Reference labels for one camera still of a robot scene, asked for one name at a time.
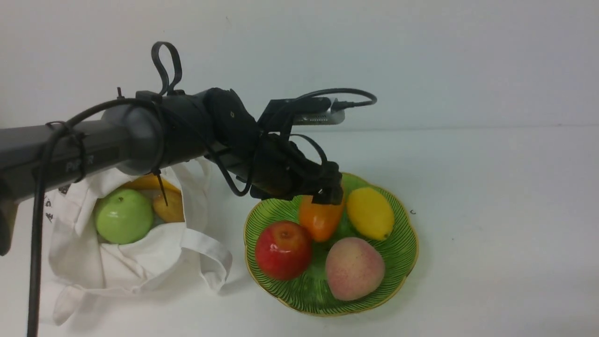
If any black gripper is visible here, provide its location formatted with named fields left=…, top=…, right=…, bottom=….
left=204, top=88, right=344, bottom=205

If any orange mango fruit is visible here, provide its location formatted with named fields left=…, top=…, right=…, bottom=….
left=298, top=196, right=346, bottom=242

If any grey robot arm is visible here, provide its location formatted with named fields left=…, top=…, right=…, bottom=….
left=1, top=88, right=357, bottom=255

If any green glass fruit plate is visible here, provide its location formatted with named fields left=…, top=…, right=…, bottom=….
left=243, top=173, right=419, bottom=317

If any small yellow fruit in bag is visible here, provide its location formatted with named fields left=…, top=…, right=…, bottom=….
left=152, top=190, right=185, bottom=223

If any yellow-orange mango in bag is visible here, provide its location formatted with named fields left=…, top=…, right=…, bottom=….
left=121, top=174, right=181, bottom=193

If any white cloth tote bag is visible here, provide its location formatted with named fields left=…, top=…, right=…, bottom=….
left=39, top=158, right=233, bottom=326

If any yellow lemon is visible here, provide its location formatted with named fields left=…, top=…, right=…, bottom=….
left=346, top=186, right=395, bottom=241

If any red apple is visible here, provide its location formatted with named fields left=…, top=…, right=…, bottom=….
left=254, top=220, right=312, bottom=281

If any pink peach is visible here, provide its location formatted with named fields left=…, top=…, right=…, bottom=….
left=325, top=237, right=386, bottom=301

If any green apple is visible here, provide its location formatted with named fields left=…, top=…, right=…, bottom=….
left=93, top=188, right=154, bottom=245

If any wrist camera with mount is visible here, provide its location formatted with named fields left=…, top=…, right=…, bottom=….
left=257, top=97, right=346, bottom=134

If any black cable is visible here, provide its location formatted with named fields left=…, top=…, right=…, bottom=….
left=27, top=41, right=378, bottom=337

